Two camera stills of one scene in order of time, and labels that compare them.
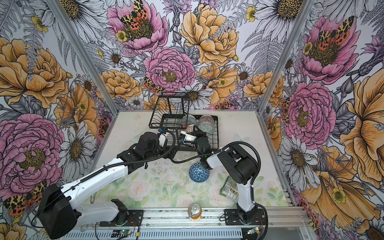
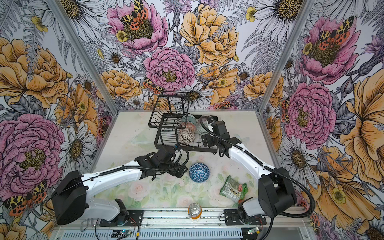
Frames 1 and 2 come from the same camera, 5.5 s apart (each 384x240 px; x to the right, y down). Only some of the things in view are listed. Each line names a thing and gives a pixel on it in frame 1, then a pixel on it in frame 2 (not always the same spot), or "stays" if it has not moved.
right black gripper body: [198, 134] → [211, 140]
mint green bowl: [189, 119] stays
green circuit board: [120, 233] stays
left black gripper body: [160, 149] → [174, 172]
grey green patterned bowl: [207, 126] stays
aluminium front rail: [283, 223] stays
